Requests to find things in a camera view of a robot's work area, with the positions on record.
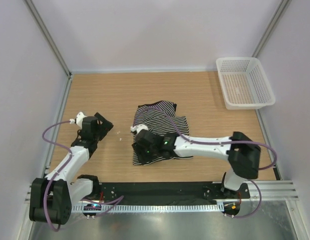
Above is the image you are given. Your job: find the black white striped tank top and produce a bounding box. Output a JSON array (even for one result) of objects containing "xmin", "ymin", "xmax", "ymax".
[{"xmin": 131, "ymin": 100, "xmax": 194, "ymax": 167}]

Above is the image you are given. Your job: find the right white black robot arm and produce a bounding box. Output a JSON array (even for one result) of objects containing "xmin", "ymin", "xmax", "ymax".
[{"xmin": 132, "ymin": 129, "xmax": 261, "ymax": 198}]

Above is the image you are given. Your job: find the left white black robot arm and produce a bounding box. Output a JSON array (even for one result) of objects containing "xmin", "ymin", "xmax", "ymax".
[{"xmin": 29, "ymin": 112, "xmax": 113, "ymax": 227}]

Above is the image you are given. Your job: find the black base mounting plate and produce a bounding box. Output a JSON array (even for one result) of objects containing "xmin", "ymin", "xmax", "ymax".
[{"xmin": 100, "ymin": 181, "xmax": 250, "ymax": 201}]

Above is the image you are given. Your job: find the white plastic basket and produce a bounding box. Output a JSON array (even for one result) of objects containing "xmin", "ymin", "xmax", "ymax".
[{"xmin": 216, "ymin": 57, "xmax": 275, "ymax": 110}]

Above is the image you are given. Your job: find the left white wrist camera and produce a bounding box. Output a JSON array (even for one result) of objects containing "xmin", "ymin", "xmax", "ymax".
[{"xmin": 70, "ymin": 111, "xmax": 87, "ymax": 130}]

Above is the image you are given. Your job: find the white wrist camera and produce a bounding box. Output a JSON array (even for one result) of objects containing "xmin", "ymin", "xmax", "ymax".
[
  {"xmin": 70, "ymin": 111, "xmax": 87, "ymax": 130},
  {"xmin": 130, "ymin": 124, "xmax": 148, "ymax": 135}
]

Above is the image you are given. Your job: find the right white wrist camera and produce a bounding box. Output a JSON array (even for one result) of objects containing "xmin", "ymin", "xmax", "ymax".
[{"xmin": 130, "ymin": 124, "xmax": 148, "ymax": 135}]

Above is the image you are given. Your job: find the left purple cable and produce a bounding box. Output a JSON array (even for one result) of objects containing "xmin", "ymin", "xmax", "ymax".
[{"xmin": 42, "ymin": 119, "xmax": 125, "ymax": 232}]

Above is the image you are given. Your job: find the slotted white cable duct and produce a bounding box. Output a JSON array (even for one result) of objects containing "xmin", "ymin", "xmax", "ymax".
[{"xmin": 72, "ymin": 202, "xmax": 224, "ymax": 214}]

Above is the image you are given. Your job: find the left aluminium frame post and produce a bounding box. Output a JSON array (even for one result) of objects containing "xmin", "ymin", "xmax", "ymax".
[{"xmin": 24, "ymin": 0, "xmax": 72, "ymax": 78}]

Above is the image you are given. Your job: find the aluminium frame post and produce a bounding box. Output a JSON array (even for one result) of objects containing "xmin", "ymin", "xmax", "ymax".
[
  {"xmin": 252, "ymin": 0, "xmax": 292, "ymax": 58},
  {"xmin": 24, "ymin": 0, "xmax": 72, "ymax": 78}
]

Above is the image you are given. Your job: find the aluminium front rail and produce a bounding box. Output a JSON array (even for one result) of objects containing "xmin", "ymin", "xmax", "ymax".
[{"xmin": 25, "ymin": 180, "xmax": 298, "ymax": 203}]

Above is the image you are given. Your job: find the right aluminium frame post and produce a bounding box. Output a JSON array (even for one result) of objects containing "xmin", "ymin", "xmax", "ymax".
[{"xmin": 252, "ymin": 0, "xmax": 292, "ymax": 58}]

